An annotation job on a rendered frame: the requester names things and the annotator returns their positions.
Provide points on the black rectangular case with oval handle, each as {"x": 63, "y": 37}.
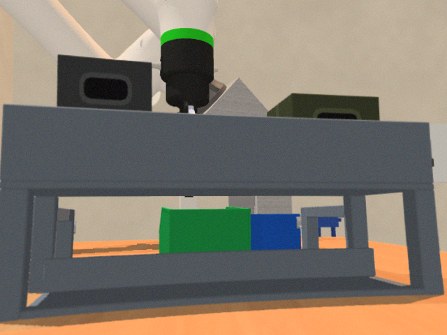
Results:
{"x": 114, "y": 84}

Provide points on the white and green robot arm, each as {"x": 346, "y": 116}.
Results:
{"x": 183, "y": 44}

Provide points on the blue bin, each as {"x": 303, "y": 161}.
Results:
{"x": 275, "y": 231}

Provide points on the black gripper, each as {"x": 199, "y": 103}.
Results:
{"x": 184, "y": 92}

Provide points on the grey shelf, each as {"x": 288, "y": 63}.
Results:
{"x": 49, "y": 152}

